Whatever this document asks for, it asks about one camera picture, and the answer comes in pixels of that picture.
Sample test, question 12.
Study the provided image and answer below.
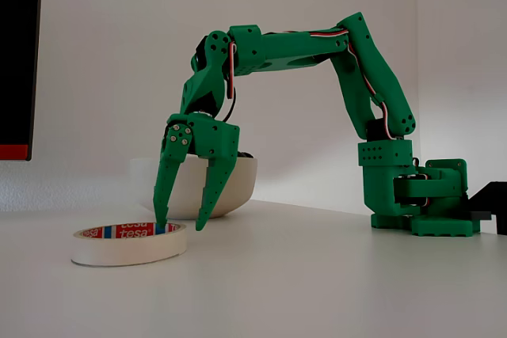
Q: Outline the red white wrist cable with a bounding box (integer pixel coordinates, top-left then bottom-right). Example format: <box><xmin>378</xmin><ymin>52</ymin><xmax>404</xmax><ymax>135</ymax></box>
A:
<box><xmin>224</xmin><ymin>40</ymin><xmax>239</xmax><ymax>100</ymax></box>

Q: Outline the black table clamp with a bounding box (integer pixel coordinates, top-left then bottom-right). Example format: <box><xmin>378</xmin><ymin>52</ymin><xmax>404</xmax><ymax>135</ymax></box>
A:
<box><xmin>461</xmin><ymin>181</ymin><xmax>507</xmax><ymax>236</ymax></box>

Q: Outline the red white arm cable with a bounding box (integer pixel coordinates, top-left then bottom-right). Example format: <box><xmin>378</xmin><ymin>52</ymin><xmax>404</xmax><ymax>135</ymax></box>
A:
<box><xmin>308</xmin><ymin>27</ymin><xmax>403</xmax><ymax>142</ymax></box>

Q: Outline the white bowl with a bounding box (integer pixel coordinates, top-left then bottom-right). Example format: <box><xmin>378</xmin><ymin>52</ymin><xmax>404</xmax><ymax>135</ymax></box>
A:
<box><xmin>128</xmin><ymin>157</ymin><xmax>259</xmax><ymax>221</ymax></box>

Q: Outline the black monitor edge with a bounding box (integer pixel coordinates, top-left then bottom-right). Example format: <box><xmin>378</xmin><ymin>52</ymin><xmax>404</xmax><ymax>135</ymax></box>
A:
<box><xmin>0</xmin><ymin>0</ymin><xmax>44</xmax><ymax>162</ymax></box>

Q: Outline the white tesa tape roll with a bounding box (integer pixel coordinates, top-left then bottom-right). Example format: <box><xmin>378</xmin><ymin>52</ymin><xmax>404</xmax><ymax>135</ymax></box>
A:
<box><xmin>71</xmin><ymin>222</ymin><xmax>188</xmax><ymax>268</ymax></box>

